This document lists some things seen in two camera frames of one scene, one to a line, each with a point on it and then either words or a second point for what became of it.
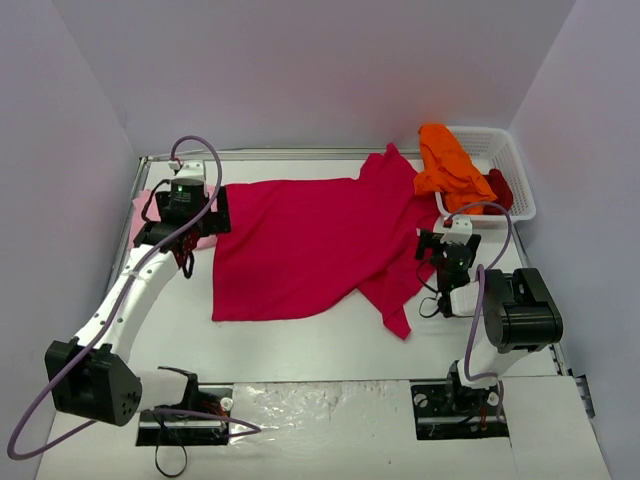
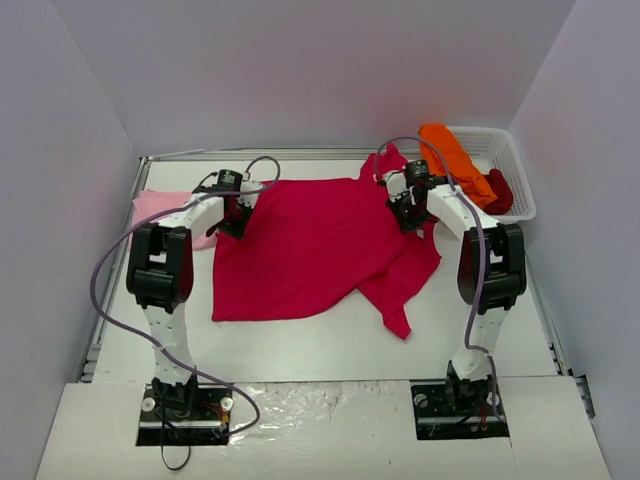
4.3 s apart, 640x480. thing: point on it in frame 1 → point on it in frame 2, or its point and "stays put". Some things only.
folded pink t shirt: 205,243 stays put
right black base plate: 456,411 stays put
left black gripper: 215,220 → 234,225
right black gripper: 427,245 → 409,220
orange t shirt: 448,169 stays put
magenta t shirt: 283,245 stays put
